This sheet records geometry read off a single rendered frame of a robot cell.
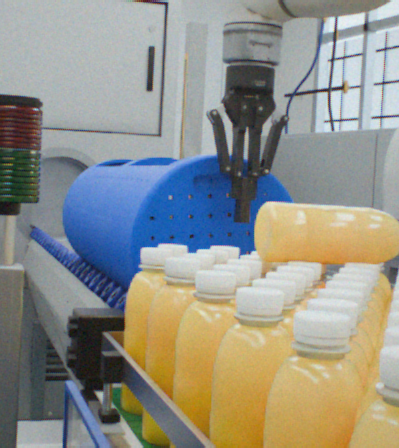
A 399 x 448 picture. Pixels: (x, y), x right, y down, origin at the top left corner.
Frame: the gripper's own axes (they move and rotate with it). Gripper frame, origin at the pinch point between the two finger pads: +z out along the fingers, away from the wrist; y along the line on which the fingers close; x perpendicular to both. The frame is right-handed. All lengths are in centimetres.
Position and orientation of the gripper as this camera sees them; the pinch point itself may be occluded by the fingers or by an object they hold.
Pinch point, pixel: (243, 200)
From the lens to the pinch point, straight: 132.3
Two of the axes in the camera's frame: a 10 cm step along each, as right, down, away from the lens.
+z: -0.6, 10.0, 0.5
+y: 9.6, 0.4, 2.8
